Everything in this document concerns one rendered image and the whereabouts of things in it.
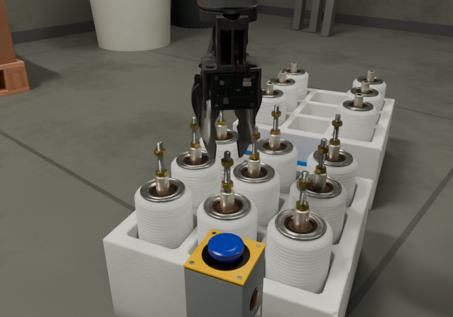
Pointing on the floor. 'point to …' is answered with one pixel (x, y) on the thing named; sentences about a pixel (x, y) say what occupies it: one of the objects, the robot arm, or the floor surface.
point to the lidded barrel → (131, 12)
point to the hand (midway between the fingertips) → (226, 147)
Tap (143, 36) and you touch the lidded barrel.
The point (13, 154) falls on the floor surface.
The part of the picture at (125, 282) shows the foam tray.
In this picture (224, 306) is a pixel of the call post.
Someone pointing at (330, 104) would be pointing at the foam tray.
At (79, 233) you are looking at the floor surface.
